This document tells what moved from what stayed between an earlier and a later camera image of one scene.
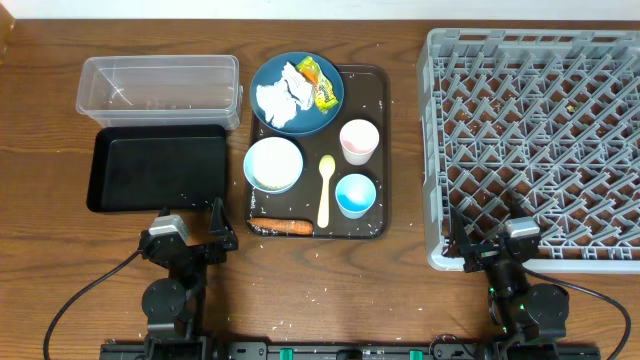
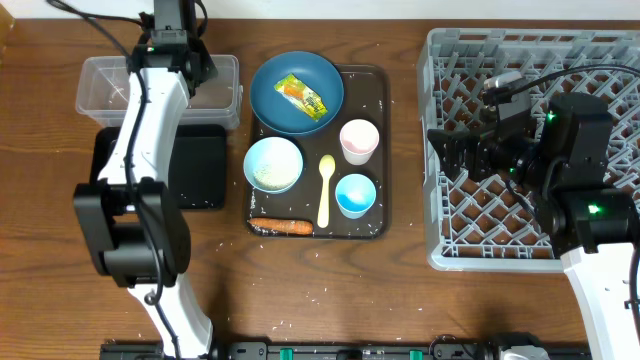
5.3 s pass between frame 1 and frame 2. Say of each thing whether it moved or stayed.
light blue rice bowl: stayed
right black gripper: moved
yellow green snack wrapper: moved
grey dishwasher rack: stayed
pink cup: stayed
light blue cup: stayed
